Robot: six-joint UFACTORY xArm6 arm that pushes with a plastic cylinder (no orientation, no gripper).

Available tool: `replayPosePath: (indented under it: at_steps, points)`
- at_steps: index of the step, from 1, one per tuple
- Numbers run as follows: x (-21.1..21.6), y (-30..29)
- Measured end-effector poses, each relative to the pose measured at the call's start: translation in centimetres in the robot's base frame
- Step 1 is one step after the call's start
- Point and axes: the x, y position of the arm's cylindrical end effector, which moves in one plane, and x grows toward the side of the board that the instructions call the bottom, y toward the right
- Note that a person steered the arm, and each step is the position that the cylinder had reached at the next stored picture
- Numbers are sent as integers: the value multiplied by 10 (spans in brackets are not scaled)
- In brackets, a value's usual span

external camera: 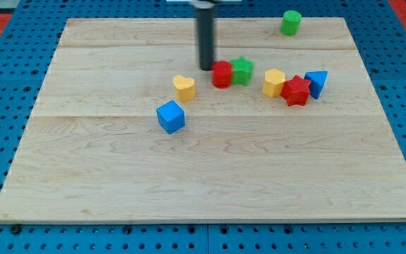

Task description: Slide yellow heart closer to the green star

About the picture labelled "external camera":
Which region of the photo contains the yellow heart block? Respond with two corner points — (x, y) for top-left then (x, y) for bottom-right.
(173, 75), (196, 102)

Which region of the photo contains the green star block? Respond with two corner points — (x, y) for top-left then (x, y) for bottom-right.
(230, 56), (254, 85)

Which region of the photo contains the red star block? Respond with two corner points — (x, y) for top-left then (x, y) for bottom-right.
(281, 75), (311, 107)

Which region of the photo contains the blue cube block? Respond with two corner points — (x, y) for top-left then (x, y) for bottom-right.
(156, 100), (185, 134)

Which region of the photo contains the red cylinder block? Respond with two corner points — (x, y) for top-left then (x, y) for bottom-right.
(211, 61), (233, 88)

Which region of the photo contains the light wooden board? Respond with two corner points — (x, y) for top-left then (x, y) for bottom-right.
(0, 18), (406, 224)

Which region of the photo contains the yellow hexagon block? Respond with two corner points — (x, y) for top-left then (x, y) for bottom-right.
(262, 68), (285, 97)

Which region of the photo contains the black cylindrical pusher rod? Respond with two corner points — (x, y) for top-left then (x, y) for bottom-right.
(192, 1), (215, 71)

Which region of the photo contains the blue triangle block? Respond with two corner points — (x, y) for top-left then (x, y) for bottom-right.
(304, 71), (328, 99)

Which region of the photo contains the green cylinder block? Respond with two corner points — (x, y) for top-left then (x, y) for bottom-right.
(281, 10), (302, 36)

